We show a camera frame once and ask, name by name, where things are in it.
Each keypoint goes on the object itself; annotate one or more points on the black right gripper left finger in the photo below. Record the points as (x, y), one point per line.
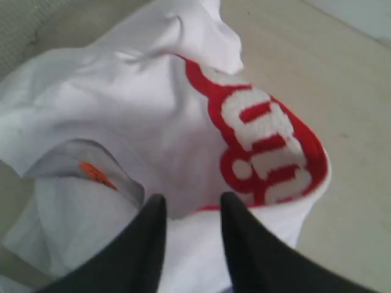
(132, 262)

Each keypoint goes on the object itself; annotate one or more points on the metal mesh basket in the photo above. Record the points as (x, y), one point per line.
(29, 28)

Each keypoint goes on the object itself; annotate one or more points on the white t-shirt red print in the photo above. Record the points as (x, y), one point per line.
(154, 106)

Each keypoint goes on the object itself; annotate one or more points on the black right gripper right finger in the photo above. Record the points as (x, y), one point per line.
(258, 261)

